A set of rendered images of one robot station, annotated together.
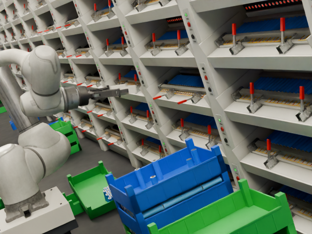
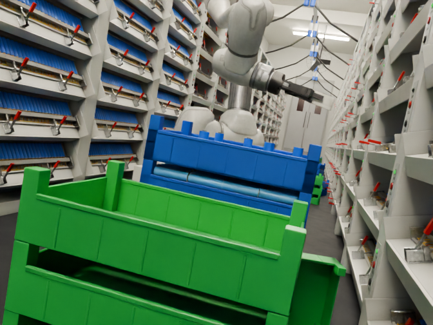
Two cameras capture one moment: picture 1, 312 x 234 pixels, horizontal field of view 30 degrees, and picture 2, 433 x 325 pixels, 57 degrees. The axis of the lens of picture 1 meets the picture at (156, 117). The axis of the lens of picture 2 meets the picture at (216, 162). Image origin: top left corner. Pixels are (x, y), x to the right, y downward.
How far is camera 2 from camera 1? 1.13 m
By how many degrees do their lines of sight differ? 32
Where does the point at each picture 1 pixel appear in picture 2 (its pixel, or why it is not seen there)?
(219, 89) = (416, 124)
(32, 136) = (230, 116)
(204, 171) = (273, 168)
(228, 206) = (250, 228)
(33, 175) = not seen: hidden behind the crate
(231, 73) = not seen: outside the picture
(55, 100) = (241, 65)
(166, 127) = (363, 191)
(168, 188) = (205, 155)
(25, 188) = not seen: hidden behind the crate
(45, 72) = (240, 21)
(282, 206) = (282, 258)
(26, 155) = (209, 123)
